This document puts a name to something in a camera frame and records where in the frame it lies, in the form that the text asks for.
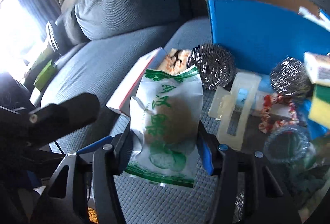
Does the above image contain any floral tissue pack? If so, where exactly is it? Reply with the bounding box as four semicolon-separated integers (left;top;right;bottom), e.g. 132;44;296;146
157;49;191;75

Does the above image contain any white tissue pack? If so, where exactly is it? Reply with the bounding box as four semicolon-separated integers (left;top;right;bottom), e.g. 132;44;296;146
304;52;330;87

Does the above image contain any red white small scrunchie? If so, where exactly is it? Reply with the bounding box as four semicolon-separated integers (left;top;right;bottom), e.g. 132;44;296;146
255;93;300;134

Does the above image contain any white translucent hair claw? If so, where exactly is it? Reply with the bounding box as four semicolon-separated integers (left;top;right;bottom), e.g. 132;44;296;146
208;72;262;151

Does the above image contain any green scrunchie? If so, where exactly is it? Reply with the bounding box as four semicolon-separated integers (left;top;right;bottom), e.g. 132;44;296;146
288;136;329;210

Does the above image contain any book on sofa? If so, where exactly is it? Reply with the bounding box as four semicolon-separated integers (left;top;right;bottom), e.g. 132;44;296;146
106;47;167;117

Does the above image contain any blue cardboard box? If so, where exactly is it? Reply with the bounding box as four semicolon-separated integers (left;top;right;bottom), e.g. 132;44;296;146
206;0;329;74

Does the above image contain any yellow green sponge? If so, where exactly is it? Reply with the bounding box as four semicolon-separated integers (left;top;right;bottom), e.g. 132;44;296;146
308;84;330;129

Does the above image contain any grey blue sofa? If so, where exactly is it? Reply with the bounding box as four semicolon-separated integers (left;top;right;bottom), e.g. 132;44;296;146
41;0;329;152

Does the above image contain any blue spiral hair tie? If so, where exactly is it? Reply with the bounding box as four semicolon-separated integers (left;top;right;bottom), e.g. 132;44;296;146
263;124;312;165

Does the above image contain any steel wool scrubber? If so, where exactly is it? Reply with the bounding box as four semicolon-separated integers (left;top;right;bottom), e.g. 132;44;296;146
187;44;236;91
270;56;312;98

